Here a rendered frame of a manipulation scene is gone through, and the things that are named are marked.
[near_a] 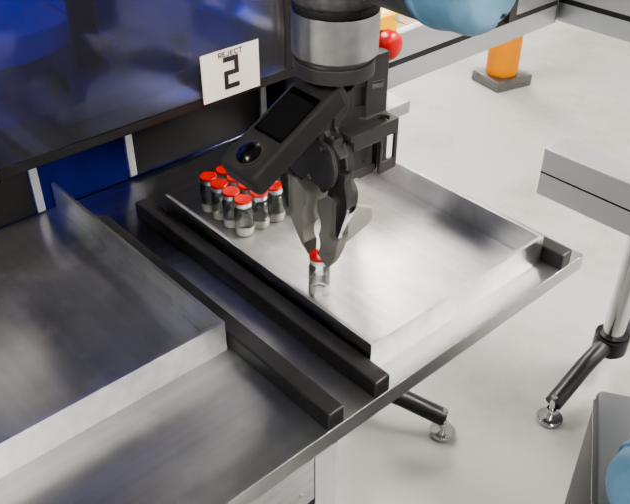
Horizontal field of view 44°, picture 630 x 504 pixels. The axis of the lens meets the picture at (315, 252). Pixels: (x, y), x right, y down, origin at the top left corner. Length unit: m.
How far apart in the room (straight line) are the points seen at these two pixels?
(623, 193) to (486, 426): 0.61
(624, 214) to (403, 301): 1.05
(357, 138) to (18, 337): 0.38
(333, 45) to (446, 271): 0.31
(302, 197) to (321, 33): 0.18
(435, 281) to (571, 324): 1.41
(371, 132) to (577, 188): 1.17
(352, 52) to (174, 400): 0.34
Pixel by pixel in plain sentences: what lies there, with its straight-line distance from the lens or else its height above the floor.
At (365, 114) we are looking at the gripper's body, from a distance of 0.73.
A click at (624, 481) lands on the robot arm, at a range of 0.58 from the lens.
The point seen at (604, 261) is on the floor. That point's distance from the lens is 2.50.
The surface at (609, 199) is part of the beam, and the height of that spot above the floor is 0.50.
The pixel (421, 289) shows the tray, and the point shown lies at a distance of 0.83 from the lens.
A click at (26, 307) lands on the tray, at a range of 0.85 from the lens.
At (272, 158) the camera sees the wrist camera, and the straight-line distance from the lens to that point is 0.66.
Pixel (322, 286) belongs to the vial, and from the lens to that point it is 0.81.
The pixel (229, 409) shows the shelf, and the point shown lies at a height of 0.88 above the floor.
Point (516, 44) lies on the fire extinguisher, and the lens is 3.46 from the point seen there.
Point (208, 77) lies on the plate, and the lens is 0.95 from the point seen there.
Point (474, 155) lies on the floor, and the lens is 2.95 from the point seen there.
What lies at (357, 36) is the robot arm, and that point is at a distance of 0.66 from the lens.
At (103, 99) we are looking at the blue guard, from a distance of 0.89.
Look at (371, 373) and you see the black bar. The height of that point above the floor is 0.90.
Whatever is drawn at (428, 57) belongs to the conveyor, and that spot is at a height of 0.87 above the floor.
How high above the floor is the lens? 1.40
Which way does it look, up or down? 36 degrees down
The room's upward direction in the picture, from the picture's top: straight up
